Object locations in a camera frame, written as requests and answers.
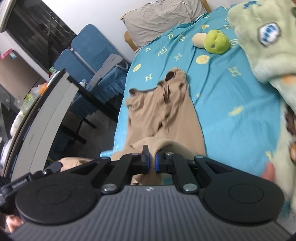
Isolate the person's left hand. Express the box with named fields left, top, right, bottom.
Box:
left=6, top=215, right=25, bottom=233

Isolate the person's right hand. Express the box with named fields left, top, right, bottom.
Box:
left=261, top=162, right=275, bottom=182

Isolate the turquoise patterned bed sheet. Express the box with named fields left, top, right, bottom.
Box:
left=99, top=4, right=292, bottom=186

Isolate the grey desk with black legs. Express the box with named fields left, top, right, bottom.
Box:
left=2, top=70, right=119, bottom=180

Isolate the brown cardboard box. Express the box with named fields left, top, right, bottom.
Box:
left=0, top=49, right=46, bottom=99

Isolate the blue chair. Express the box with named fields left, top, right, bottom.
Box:
left=54, top=24, right=130, bottom=121

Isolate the green plush toy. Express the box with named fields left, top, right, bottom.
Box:
left=192, top=30, right=230, bottom=55

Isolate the green fleece blanket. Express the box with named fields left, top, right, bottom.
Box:
left=228, top=1, right=295, bottom=212

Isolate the grey pillow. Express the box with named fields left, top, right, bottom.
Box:
left=120, top=0, right=207, bottom=49

